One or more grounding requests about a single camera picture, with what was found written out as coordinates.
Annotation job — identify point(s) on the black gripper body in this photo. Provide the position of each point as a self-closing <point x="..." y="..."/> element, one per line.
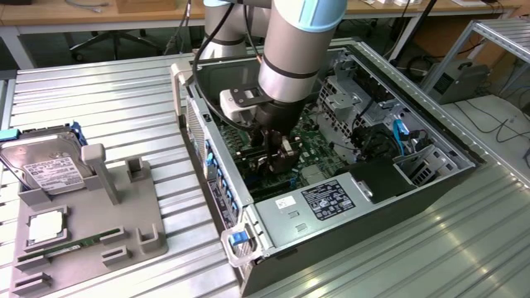
<point x="276" y="116"/>

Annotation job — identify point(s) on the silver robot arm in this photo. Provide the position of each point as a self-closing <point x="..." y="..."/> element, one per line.
<point x="293" y="46"/>

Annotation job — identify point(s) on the black installed RAM stick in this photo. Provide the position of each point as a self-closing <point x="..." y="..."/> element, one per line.
<point x="245" y="153"/>

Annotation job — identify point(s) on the silver chipset heatsink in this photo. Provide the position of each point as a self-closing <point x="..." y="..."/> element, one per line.
<point x="313" y="173"/>

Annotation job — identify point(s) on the black expansion slot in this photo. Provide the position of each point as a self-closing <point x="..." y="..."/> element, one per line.
<point x="268" y="190"/>

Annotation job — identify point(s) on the green motherboard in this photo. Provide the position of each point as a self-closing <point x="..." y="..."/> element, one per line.
<point x="323" y="146"/>

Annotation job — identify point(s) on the blue card retainer strip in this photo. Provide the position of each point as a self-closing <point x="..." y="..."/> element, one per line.
<point x="223" y="183"/>

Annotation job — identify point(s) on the silver disk bay cage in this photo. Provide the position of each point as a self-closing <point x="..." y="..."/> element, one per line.
<point x="343" y="105"/>

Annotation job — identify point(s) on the silver power supply unit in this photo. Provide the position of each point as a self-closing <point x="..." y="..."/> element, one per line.
<point x="289" y="223"/>

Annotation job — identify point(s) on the black plastic shroud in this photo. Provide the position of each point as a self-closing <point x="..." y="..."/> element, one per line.
<point x="376" y="180"/>

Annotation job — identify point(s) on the blue case latch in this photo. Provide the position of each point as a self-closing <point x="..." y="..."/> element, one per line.
<point x="237" y="238"/>

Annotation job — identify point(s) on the black open PC case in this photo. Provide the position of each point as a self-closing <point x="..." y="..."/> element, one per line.
<point x="372" y="248"/>

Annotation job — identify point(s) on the small silver disk bay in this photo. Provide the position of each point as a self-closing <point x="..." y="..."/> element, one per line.
<point x="430" y="164"/>

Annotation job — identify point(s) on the black office chair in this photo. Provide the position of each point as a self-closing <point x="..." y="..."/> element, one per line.
<point x="117" y="38"/>

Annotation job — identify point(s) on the grey equipment box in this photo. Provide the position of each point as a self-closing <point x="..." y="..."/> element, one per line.
<point x="463" y="83"/>

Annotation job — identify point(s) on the grey parts rack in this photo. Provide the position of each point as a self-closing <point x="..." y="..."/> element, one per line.
<point x="103" y="223"/>

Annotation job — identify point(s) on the silver hard disk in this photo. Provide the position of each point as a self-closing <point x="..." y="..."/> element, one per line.
<point x="41" y="170"/>

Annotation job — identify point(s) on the green RAM stick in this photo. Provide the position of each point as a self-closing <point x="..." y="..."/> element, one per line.
<point x="69" y="245"/>

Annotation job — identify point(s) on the silver CPU chip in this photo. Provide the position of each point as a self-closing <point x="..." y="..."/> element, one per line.
<point x="45" y="226"/>

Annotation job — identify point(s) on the wooden desk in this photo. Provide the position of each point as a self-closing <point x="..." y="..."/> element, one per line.
<point x="49" y="15"/>

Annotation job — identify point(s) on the aluminium profile frame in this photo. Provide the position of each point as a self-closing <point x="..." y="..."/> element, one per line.
<point x="496" y="29"/>

